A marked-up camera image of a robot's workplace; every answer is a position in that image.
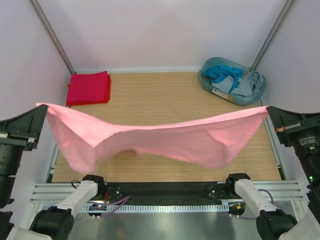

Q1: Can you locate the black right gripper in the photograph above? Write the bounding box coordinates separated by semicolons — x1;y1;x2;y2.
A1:
265;104;320;181

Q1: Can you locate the pink t shirt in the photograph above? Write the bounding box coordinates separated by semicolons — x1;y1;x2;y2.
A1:
46;103;268;174

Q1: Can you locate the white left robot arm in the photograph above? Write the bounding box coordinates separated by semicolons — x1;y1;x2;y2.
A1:
0;104;106;240

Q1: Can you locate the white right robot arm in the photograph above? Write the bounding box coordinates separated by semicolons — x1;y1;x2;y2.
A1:
225;106;320;240

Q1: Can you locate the grey blue t shirt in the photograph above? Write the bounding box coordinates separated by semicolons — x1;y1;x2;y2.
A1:
211;71;267;100

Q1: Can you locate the teal plastic bin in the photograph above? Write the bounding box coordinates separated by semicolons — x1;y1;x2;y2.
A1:
197;57;267;106

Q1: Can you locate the folded magenta t shirt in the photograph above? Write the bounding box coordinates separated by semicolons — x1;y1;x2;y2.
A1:
65;71;109;105

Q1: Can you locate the folded red t shirt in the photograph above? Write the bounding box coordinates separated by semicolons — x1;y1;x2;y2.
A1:
65;70;112;107

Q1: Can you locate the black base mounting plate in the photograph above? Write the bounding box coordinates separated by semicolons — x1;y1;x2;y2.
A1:
99;181;241;206

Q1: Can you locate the aluminium frame rail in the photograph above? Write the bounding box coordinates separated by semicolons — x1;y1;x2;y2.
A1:
30;180;305;204

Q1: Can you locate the right rear aluminium post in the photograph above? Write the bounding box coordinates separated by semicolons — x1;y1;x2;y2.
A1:
250;0;297;71

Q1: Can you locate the aluminium post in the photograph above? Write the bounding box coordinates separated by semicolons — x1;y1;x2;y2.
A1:
28;0;76;74
250;0;297;71

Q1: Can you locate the left rear aluminium post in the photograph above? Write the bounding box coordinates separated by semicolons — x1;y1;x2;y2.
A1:
28;0;76;74

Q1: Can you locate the white slotted cable duct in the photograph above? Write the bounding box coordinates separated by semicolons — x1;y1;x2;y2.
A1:
79;203;230;214

